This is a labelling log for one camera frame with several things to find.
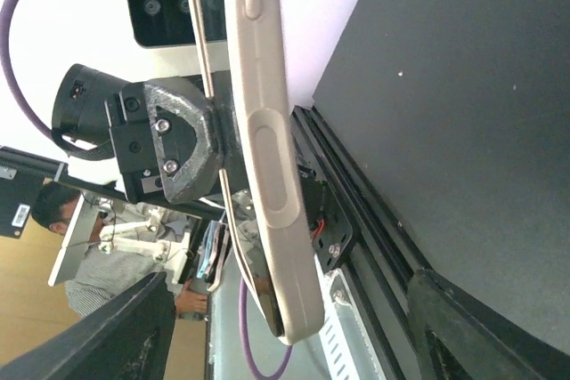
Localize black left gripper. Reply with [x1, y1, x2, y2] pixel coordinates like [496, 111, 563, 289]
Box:
[105, 77, 223, 205]

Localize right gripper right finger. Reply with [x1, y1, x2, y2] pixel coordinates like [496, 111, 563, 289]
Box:
[407, 270, 569, 379]

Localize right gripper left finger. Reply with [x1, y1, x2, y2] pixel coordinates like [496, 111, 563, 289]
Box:
[1, 272, 175, 380]

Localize black smartphone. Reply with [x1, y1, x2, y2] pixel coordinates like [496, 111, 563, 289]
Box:
[184, 0, 286, 336]

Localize beige cased phone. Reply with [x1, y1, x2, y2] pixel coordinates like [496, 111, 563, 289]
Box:
[182, 0, 325, 346]

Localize person in striped shirt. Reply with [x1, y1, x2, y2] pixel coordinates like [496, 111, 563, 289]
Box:
[31, 182, 208, 320]

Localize white monitor back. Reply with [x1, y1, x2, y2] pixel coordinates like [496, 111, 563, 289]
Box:
[47, 192, 100, 287]

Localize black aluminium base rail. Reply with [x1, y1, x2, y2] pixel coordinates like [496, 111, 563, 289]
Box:
[292, 107, 428, 379]

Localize white slotted cable duct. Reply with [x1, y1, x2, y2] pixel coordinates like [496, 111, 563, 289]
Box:
[319, 269, 386, 380]

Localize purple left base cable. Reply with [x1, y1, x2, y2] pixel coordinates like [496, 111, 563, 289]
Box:
[238, 277, 294, 380]

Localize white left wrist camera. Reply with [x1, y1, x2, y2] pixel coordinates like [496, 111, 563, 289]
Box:
[127, 0, 226, 48]

